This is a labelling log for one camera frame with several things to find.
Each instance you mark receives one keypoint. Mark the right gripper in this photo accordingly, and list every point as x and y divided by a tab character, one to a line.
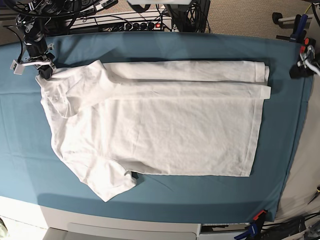
40	56

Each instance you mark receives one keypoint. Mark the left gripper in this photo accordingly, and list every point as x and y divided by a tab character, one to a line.
306	65

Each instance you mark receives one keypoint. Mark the white T-shirt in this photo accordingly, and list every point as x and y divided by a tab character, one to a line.
176	118

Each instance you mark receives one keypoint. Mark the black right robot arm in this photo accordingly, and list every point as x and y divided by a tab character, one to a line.
36	20

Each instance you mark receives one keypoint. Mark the orange black clamp top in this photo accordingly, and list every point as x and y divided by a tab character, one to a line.
308	44

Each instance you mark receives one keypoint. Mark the teal table cloth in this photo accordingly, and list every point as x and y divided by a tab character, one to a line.
31	172

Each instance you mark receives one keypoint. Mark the black power strip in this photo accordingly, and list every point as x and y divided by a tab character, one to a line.
153	26

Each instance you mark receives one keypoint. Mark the orange blue clamp bottom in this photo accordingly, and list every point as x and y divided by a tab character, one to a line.
255	227

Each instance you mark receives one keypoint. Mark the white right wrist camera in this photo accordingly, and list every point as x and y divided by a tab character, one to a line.
17	67

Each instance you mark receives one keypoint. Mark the blue handled clamp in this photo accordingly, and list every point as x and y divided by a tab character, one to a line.
299	32

